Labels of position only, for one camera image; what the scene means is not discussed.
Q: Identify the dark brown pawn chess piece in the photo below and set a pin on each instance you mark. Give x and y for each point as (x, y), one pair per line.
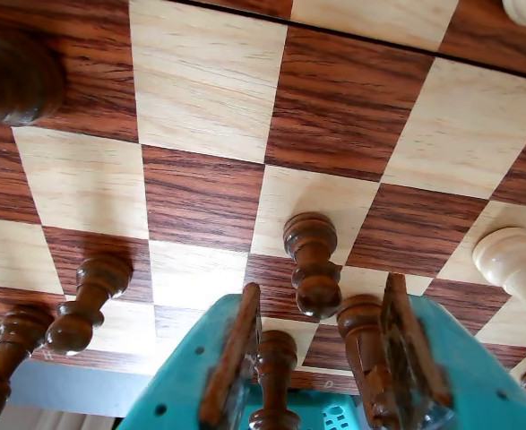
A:
(309, 242)
(94, 286)

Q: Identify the folding wooden chessboard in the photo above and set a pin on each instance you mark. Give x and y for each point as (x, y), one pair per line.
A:
(200, 89)

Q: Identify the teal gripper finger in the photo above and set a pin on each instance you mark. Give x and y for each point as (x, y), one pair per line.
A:
(464, 380)
(186, 372)

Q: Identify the dark brown king chess piece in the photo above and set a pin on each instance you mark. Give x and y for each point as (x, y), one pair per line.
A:
(275, 358)

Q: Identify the dark brown queen chess piece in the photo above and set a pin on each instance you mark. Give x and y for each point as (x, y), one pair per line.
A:
(356, 331)

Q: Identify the light wooden rook chess piece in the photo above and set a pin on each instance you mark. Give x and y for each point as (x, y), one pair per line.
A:
(509, 260)

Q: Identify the dark brown rook chess piece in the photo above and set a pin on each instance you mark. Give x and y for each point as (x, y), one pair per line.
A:
(9, 345)

